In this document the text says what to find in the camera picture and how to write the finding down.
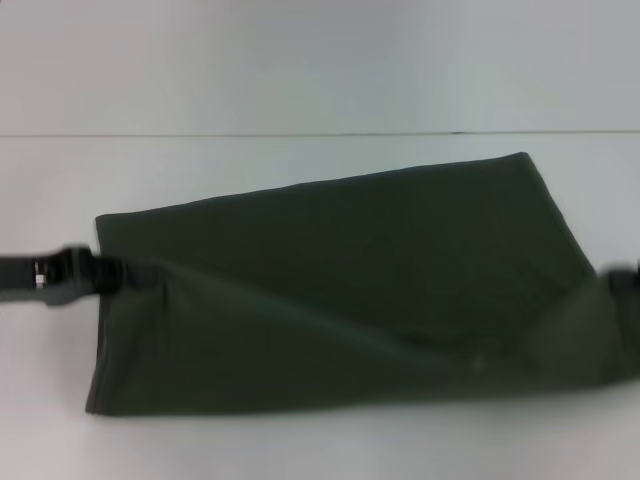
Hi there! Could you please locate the dark green t-shirt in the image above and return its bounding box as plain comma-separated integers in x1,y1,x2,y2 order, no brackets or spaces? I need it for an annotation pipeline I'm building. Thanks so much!
84,151,640,416

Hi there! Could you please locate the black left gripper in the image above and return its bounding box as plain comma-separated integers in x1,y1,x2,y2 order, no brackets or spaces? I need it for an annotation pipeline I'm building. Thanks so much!
0,243,164,309

